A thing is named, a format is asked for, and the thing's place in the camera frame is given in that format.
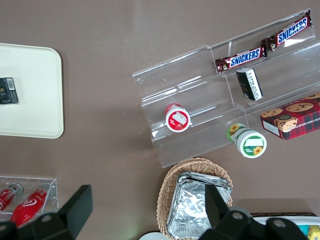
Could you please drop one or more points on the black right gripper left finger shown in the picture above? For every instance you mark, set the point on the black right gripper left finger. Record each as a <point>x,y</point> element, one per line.
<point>77,207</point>

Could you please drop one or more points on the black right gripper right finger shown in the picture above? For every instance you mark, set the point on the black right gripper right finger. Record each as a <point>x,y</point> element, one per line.
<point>216,207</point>

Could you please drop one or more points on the foil wrapped sandwich tray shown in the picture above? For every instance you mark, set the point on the foil wrapped sandwich tray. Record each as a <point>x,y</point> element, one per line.
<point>190,205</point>

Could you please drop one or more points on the woven wicker basket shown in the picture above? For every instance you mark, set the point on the woven wicker basket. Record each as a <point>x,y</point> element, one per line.
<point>166,195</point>

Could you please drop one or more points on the cream plastic tray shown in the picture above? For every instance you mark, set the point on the cream plastic tray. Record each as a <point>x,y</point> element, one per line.
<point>32,92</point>

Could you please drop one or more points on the clear acrylic bottle rack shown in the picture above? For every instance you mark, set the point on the clear acrylic bottle rack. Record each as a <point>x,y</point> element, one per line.
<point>51,190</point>

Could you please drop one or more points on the red cola bottle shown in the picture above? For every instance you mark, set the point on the red cola bottle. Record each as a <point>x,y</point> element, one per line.
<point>27,206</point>
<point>6,198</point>

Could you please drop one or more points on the white round object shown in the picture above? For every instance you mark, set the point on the white round object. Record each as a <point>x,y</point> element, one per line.
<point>151,236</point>

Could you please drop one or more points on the white bin with dark rim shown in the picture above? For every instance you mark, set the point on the white bin with dark rim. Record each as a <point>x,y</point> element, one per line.
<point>287,217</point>

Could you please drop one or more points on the green sunflower yogurt cup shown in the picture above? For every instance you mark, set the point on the green sunflower yogurt cup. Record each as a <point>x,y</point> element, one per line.
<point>248,142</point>

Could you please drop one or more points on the teal snack packet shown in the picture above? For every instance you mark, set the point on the teal snack packet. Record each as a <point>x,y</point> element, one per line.
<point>303,228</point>

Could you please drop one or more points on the red strawberry yogurt cup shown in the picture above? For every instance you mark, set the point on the red strawberry yogurt cup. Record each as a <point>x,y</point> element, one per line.
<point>177,120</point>

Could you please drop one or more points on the yellow snack packet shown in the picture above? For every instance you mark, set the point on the yellow snack packet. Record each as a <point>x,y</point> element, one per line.
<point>314,232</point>

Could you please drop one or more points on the clear acrylic tiered display shelf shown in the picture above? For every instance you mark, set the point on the clear acrylic tiered display shelf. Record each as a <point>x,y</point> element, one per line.
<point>200,100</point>

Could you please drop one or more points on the red tartan cookie box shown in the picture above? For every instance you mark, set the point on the red tartan cookie box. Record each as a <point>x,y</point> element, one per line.
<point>295,117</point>

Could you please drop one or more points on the black box with white side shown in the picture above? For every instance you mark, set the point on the black box with white side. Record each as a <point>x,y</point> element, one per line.
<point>249,83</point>

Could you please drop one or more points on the black box with barcode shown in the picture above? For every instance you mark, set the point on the black box with barcode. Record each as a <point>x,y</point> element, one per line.
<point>7,90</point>

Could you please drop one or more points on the Snickers chocolate bar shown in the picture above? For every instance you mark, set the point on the Snickers chocolate bar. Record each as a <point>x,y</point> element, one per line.
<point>241,59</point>
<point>287,33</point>

